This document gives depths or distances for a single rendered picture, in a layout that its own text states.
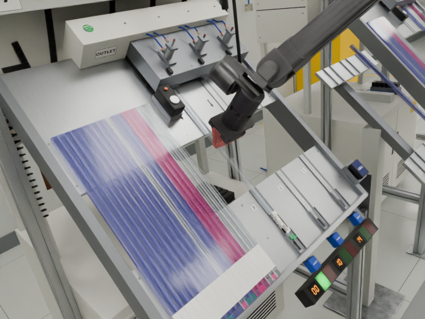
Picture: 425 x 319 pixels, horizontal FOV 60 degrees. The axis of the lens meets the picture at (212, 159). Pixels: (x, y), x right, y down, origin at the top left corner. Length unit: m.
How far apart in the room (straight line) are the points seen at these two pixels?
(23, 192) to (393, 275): 1.60
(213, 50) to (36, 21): 0.46
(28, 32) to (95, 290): 0.69
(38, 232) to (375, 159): 1.07
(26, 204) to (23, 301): 1.27
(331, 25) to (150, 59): 0.43
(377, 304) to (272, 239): 1.00
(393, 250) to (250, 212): 1.33
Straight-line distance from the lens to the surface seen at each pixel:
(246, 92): 0.78
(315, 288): 0.92
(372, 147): 1.37
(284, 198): 0.95
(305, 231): 0.94
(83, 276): 1.14
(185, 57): 1.01
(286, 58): 0.78
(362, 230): 1.09
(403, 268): 2.02
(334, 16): 0.80
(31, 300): 2.19
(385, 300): 1.83
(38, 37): 1.09
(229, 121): 0.83
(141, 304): 0.71
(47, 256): 1.08
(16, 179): 0.97
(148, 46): 0.99
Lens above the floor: 1.30
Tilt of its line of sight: 25 degrees down
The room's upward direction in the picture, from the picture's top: 8 degrees counter-clockwise
